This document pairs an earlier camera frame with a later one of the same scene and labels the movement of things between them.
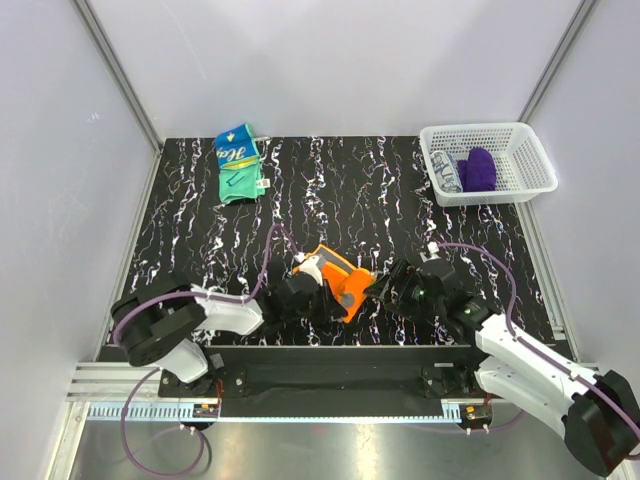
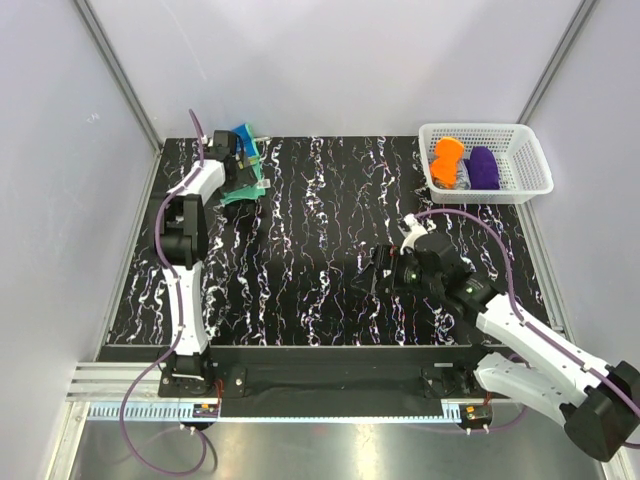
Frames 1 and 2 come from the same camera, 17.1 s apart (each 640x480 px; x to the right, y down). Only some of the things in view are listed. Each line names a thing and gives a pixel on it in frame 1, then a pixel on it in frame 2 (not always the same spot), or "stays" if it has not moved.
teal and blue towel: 240,169 stays
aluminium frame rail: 114,382 stays
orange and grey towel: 345,284 to 444,169
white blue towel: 446,172 to 463,178
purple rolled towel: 478,172 stays
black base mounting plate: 414,372 stays
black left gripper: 328,312 to 244,176
